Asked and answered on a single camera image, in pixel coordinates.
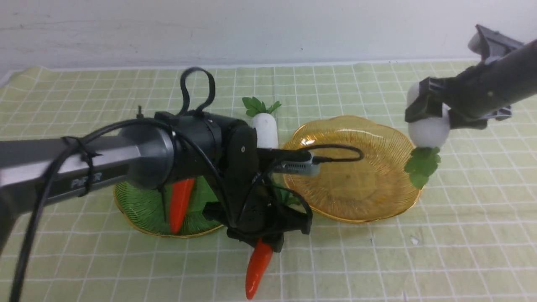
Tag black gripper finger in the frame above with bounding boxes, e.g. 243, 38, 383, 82
448, 107, 488, 130
227, 228, 284, 253
404, 77, 446, 123
203, 202, 228, 222

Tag black gripper body far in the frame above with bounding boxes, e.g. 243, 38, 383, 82
443, 63, 512, 122

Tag black gripper body near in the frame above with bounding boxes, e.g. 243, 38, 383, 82
204, 125, 313, 238

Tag orange toy carrot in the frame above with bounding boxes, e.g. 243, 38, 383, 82
245, 239, 274, 300
168, 179, 195, 234

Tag white toy radish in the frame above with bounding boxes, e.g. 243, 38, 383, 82
242, 97, 282, 149
404, 105, 450, 190

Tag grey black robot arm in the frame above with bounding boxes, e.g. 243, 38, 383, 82
0, 113, 312, 252

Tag dark robot arm far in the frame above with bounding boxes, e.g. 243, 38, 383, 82
405, 24, 537, 130

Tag green ribbed plastic plate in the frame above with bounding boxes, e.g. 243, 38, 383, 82
113, 177, 222, 238

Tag amber ribbed plastic plate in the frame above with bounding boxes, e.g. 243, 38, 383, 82
283, 115, 421, 223

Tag green checkered tablecloth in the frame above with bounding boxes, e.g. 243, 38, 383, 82
0, 61, 536, 302

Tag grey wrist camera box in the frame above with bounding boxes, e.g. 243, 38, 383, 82
271, 151, 321, 177

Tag black cable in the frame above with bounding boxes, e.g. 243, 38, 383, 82
8, 67, 365, 302

